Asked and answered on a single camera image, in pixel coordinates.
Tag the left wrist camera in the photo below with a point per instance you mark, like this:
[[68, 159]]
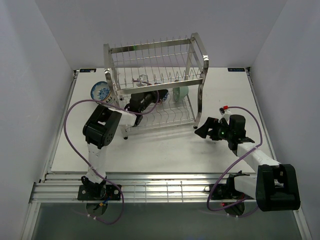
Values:
[[141, 81]]

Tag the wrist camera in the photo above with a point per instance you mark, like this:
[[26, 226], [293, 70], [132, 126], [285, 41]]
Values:
[[225, 114], [141, 81]]

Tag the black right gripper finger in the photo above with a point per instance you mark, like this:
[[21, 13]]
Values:
[[205, 130], [212, 121]]

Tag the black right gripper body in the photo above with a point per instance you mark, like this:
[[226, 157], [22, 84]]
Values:
[[221, 132]]

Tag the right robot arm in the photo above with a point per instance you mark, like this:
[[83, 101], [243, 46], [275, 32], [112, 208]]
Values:
[[275, 186]]

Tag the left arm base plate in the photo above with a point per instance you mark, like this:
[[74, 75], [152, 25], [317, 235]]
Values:
[[101, 193]]

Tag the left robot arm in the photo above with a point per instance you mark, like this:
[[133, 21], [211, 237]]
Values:
[[100, 129]]

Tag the aluminium frame rail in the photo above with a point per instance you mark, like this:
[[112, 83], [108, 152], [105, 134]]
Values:
[[136, 188]]

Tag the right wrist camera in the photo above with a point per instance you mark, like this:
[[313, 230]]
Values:
[[225, 114]]

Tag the red blue zigzag bowl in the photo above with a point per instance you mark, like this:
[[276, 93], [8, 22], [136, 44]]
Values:
[[163, 100]]

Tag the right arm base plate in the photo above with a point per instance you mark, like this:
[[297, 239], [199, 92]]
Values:
[[227, 191]]

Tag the stainless steel dish rack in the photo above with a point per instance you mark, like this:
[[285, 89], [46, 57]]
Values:
[[168, 63]]

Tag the blue patterned white bowl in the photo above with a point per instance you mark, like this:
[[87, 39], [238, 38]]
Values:
[[100, 91]]

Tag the pale green bowl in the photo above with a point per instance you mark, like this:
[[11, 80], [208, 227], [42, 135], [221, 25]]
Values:
[[179, 93]]

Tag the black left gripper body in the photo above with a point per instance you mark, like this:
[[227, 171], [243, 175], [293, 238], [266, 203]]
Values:
[[149, 97]]

